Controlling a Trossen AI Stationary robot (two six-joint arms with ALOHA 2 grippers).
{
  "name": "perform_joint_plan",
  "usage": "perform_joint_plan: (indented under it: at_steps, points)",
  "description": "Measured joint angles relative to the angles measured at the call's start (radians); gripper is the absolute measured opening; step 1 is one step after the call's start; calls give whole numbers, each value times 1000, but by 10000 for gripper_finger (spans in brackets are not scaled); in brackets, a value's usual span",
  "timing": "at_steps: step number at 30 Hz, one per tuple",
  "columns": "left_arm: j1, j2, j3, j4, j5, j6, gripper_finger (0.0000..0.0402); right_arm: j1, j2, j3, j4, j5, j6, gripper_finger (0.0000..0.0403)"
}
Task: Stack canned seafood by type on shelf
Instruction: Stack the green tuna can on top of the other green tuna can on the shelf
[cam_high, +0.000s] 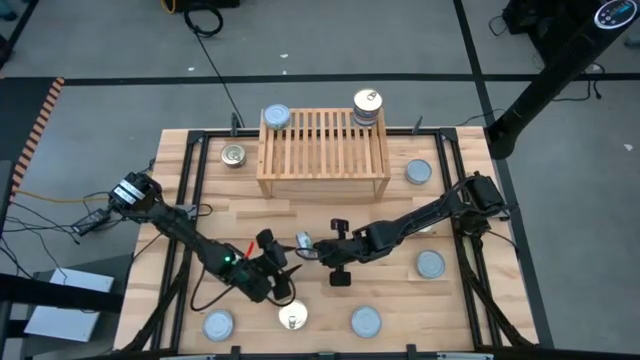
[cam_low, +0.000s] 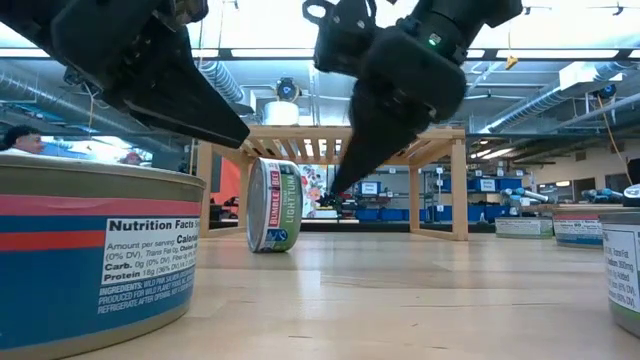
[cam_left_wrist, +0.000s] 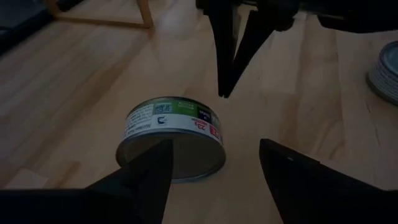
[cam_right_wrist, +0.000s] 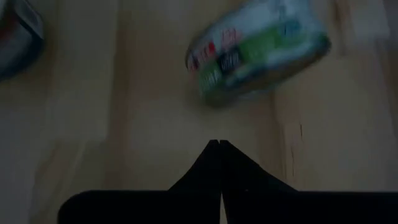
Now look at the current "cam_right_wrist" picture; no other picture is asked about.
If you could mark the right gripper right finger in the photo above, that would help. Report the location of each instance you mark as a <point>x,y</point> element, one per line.
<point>239,174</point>

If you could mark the gold lid blue label can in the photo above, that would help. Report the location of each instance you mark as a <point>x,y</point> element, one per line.
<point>18,46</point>

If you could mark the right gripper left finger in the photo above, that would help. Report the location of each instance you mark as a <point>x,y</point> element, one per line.
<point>205,174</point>

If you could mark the silver lid green label can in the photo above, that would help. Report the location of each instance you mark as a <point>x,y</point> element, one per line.
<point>258,53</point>

